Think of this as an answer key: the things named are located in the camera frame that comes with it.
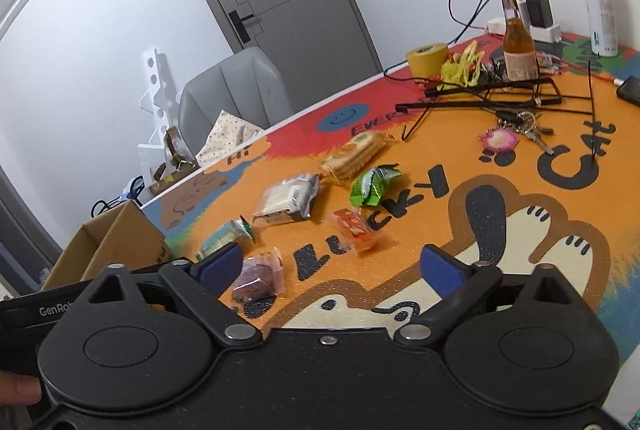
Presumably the light green packet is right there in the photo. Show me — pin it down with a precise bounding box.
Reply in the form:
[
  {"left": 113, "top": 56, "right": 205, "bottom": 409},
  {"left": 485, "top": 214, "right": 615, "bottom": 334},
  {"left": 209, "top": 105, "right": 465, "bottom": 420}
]
[{"left": 349, "top": 164, "right": 403, "bottom": 210}]

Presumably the key bunch with pink charm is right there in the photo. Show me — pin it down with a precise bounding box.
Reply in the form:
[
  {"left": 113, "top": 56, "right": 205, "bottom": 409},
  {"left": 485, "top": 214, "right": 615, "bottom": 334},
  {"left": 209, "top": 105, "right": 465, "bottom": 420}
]
[{"left": 477, "top": 109, "right": 556, "bottom": 156}]

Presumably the black metal shoe rack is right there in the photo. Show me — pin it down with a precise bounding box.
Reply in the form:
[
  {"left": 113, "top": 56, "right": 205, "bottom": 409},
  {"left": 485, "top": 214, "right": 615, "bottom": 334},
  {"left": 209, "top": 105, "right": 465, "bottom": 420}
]
[{"left": 90, "top": 192, "right": 131, "bottom": 218}]

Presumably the yellow tape roll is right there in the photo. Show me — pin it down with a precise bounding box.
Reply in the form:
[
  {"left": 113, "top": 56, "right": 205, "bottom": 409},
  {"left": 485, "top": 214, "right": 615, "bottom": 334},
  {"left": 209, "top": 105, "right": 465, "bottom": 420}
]
[{"left": 406, "top": 42, "right": 449, "bottom": 78}]

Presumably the brown glass bottle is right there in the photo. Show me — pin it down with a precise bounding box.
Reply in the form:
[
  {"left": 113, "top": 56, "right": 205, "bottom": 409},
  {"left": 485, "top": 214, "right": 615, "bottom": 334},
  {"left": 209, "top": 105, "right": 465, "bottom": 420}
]
[{"left": 498, "top": 0, "right": 540, "bottom": 83}]

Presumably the black smartphone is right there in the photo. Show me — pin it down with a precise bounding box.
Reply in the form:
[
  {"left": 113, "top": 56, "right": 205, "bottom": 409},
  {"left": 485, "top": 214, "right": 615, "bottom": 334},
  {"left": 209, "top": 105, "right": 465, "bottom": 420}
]
[{"left": 616, "top": 76, "right": 640, "bottom": 106}]

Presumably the white perforated rack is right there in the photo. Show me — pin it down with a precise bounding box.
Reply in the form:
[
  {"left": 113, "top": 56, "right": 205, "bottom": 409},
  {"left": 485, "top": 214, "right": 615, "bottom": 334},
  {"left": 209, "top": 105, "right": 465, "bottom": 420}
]
[{"left": 136, "top": 49, "right": 183, "bottom": 176}]

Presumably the black charger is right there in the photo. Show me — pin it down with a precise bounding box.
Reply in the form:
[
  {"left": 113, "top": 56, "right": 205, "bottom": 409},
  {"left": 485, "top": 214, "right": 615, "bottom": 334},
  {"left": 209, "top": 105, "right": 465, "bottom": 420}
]
[{"left": 526, "top": 0, "right": 555, "bottom": 30}]

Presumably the orange candy packet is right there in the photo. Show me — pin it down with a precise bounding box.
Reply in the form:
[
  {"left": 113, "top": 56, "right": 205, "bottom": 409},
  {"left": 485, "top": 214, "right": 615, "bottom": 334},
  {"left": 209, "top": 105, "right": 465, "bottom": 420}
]
[{"left": 322, "top": 207, "right": 383, "bottom": 256}]

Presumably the purple cake packet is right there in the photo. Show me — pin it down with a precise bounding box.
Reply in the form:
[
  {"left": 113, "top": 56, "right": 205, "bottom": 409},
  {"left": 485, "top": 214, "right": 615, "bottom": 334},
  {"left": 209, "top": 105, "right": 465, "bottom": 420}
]
[{"left": 231, "top": 247, "right": 286, "bottom": 305}]

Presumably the brown paper bag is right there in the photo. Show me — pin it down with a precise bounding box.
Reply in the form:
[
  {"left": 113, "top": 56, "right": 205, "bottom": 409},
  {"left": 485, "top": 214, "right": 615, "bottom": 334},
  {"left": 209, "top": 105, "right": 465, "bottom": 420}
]
[{"left": 150, "top": 126, "right": 201, "bottom": 191}]

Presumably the dark side doorway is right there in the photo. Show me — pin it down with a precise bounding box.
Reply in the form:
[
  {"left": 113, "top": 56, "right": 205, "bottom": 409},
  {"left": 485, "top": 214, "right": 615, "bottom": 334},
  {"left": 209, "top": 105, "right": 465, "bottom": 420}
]
[{"left": 0, "top": 165, "right": 63, "bottom": 296}]

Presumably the blue cloth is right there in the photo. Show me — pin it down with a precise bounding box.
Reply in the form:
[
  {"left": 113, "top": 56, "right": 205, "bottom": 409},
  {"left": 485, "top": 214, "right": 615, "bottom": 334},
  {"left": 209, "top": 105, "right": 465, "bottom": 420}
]
[{"left": 121, "top": 177, "right": 147, "bottom": 201}]

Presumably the black cable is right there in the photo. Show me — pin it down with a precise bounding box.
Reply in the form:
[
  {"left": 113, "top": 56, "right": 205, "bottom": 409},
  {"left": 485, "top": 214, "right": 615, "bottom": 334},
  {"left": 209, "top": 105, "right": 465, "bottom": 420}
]
[{"left": 384, "top": 0, "right": 543, "bottom": 83}]

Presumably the black door handle lock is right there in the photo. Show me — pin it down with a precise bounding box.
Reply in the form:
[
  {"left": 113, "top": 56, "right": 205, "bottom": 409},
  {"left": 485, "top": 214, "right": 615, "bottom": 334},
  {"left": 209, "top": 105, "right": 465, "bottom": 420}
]
[{"left": 227, "top": 10, "right": 263, "bottom": 43}]

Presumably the brown cardboard box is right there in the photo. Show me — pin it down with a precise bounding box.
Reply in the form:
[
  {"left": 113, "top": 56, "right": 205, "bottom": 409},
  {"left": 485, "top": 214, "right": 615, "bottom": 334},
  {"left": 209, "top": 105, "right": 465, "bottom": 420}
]
[{"left": 41, "top": 200, "right": 171, "bottom": 293}]

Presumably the colourful cat table mat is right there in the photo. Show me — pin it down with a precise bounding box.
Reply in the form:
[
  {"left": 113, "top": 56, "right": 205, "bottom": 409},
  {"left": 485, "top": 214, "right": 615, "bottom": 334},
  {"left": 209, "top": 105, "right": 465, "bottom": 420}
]
[{"left": 142, "top": 32, "right": 640, "bottom": 361}]

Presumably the white power strip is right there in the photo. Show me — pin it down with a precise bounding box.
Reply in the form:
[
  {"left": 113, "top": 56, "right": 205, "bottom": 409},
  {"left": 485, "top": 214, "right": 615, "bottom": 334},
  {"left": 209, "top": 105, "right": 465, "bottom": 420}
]
[{"left": 486, "top": 16, "right": 563, "bottom": 45}]

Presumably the person's left hand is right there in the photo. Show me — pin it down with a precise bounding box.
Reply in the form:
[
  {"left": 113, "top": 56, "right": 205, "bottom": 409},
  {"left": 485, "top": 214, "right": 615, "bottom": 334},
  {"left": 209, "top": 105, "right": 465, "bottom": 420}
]
[{"left": 0, "top": 371, "right": 43, "bottom": 407}]

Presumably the teal sandwich biscuit packet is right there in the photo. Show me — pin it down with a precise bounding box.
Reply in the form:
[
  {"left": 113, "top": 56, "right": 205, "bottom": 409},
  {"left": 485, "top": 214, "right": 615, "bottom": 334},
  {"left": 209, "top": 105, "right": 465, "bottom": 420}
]
[{"left": 195, "top": 216, "right": 258, "bottom": 262}]

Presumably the yellow plastic bag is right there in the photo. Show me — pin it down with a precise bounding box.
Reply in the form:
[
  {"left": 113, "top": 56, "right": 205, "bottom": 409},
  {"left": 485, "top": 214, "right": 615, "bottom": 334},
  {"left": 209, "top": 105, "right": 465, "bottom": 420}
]
[{"left": 440, "top": 41, "right": 486, "bottom": 88}]

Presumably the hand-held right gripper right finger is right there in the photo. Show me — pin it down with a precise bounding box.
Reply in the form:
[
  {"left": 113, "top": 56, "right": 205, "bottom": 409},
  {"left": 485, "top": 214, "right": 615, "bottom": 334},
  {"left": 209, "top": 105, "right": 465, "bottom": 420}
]
[{"left": 395, "top": 245, "right": 586, "bottom": 352}]

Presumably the black wire stand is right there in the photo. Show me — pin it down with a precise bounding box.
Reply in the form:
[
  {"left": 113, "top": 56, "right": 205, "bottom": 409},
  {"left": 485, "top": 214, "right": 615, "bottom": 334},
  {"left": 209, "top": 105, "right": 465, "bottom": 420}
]
[{"left": 395, "top": 60, "right": 601, "bottom": 171}]

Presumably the dotted cream cushion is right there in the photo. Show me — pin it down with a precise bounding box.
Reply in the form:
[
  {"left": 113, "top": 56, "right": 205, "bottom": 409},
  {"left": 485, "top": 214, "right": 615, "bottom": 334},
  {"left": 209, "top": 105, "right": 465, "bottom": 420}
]
[{"left": 195, "top": 109, "right": 266, "bottom": 167}]

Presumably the tan cracker packet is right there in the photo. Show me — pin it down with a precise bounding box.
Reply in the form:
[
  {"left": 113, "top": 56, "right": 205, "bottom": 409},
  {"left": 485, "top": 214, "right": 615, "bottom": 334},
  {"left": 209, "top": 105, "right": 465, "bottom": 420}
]
[{"left": 318, "top": 131, "right": 396, "bottom": 185}]

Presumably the clear white cake packet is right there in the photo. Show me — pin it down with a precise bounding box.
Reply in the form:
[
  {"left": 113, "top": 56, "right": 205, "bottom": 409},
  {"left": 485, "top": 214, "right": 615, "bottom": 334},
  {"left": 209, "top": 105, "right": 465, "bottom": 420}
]
[{"left": 251, "top": 173, "right": 321, "bottom": 227}]

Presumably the grey padded chair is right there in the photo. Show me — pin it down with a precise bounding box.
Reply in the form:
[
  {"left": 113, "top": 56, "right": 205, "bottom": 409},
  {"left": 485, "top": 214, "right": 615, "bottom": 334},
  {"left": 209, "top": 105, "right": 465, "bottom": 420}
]
[{"left": 177, "top": 46, "right": 296, "bottom": 156}]

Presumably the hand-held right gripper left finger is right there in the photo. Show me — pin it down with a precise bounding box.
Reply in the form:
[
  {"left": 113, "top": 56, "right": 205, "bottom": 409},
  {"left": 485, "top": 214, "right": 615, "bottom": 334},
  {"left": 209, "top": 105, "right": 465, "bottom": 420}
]
[{"left": 82, "top": 241, "right": 264, "bottom": 352}]

